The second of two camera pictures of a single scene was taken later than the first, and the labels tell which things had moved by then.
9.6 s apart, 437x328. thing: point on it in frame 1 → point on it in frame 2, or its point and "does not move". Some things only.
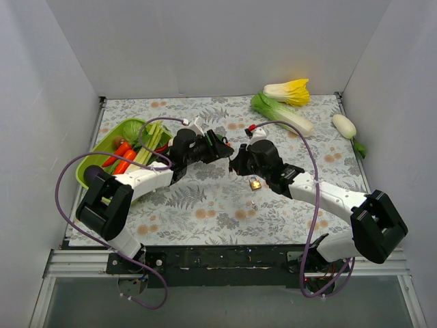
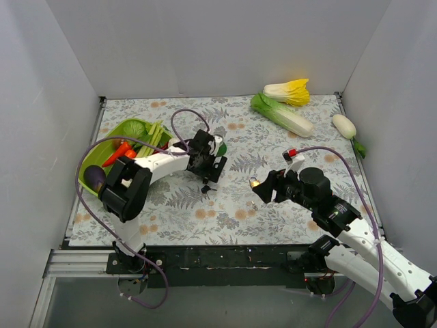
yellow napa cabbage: (294, 92) does not move
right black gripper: (241, 160) → (274, 186)
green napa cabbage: (277, 112) does not move
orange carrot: (123, 147) does not move
